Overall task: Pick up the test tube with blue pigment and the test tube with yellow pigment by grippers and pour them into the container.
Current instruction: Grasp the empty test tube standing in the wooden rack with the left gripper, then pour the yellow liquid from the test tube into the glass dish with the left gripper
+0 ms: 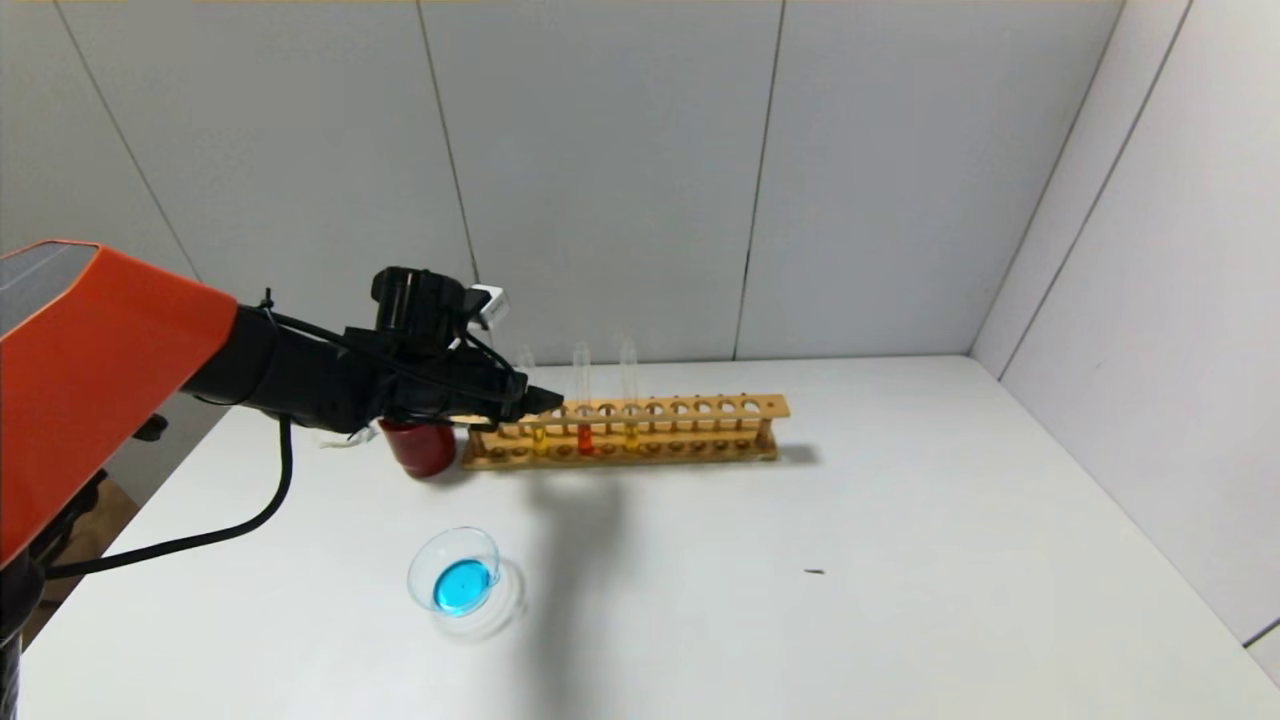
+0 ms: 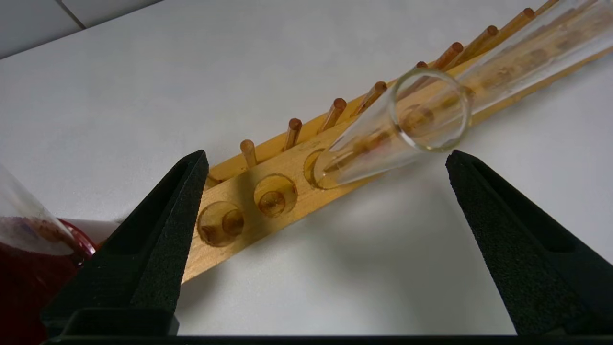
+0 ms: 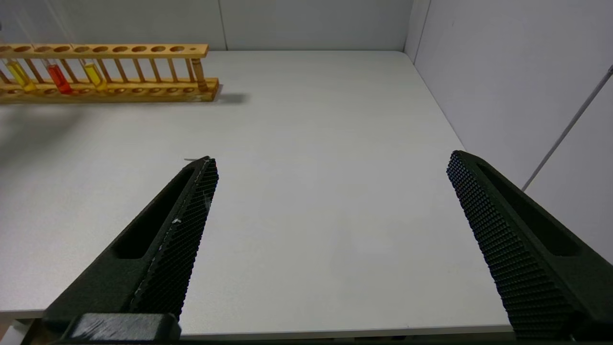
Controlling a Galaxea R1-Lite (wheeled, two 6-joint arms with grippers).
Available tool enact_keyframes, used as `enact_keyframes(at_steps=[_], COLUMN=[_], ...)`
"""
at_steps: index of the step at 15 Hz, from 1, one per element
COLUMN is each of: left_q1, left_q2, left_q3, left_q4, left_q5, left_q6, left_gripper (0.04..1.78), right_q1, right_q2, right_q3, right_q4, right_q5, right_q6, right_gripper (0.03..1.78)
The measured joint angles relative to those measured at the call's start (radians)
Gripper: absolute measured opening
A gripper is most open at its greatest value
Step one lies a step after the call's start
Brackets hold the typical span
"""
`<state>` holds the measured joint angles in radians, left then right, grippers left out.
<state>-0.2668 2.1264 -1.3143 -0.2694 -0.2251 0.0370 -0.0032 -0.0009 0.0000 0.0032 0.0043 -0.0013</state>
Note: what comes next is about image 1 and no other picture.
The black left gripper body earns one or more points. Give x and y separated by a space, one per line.
514 397

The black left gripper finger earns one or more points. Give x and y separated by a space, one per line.
535 398
485 418

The yellow pigment test tube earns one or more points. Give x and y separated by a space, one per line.
540 440
631 435

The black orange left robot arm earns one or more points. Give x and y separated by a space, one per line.
100 370

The red pigment test tube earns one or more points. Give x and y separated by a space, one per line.
585 440

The wooden test tube rack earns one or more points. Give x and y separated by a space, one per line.
700 408

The dark red plastic cup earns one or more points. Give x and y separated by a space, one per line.
425 450

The crumpled white tissue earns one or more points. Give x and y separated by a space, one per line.
340 440

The clear glass dish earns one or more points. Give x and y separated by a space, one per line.
462 585

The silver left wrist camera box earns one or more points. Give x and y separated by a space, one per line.
490 305

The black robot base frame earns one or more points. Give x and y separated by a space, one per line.
12 640

